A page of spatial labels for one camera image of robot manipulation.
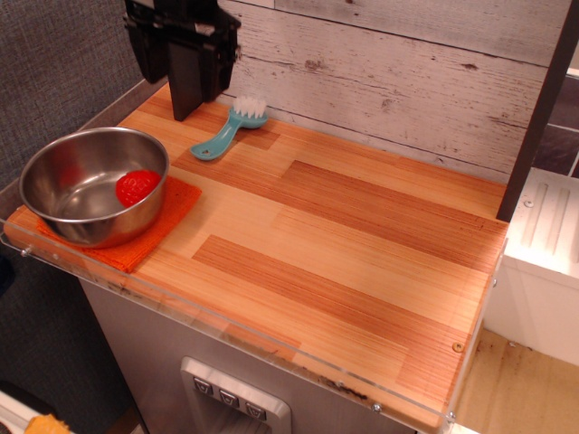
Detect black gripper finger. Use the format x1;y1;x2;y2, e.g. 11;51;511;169
197;41;235;102
128;20;169;84

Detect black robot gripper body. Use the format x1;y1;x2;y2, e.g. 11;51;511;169
125;1;241;50

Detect teal scrubber brush white bristles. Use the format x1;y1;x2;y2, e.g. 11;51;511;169
190;96;268;161

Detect red toy strawberry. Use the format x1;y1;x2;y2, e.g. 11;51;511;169
115;170;161;208

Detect orange folded cloth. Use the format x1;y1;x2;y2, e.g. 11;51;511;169
36;176;202;274

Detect stainless steel bowl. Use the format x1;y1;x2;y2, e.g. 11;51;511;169
19;127;169;249

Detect clear acrylic front guard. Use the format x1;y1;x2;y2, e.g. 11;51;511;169
6;208;507;433

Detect silver dispenser button panel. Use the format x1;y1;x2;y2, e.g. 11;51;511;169
180;356;292;433

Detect yellow object bottom left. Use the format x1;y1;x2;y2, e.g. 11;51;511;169
24;414;71;434

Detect dark brown right post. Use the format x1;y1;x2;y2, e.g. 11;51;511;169
496;0;578;222

